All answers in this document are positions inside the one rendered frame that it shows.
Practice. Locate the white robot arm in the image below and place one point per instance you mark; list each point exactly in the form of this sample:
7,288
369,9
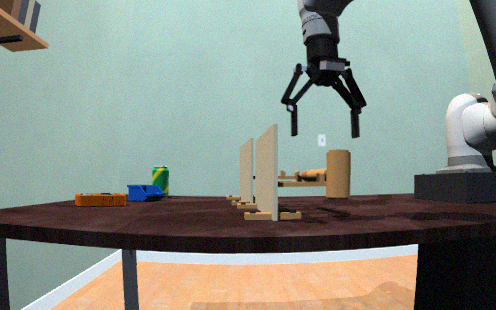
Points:
470,125

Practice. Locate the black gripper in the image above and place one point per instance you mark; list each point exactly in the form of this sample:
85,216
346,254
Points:
321,47

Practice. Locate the green and yellow drink can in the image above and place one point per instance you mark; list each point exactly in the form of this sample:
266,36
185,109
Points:
160,177

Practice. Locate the blue plastic bin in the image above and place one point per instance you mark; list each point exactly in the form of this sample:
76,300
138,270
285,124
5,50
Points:
136,193

